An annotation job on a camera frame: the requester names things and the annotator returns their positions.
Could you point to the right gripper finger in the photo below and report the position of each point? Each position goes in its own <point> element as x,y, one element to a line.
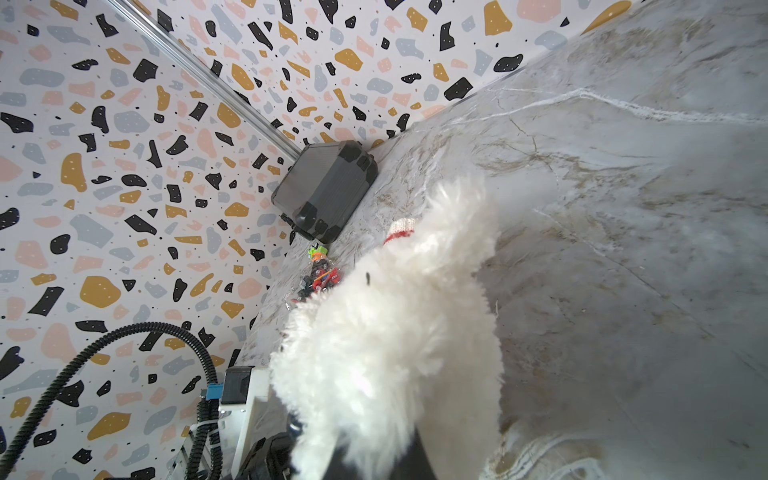
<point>411,463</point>

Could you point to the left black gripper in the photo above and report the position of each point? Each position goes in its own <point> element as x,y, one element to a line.
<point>270,458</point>

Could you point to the white teddy bear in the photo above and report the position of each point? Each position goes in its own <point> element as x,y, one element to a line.
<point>406,341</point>

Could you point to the red white striped sweater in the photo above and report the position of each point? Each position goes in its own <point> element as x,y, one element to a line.
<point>400,228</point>

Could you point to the clear bag of small toys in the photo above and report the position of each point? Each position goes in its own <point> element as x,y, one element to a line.
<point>323,274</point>

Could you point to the dark grey hard case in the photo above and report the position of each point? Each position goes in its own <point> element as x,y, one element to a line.
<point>319,194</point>

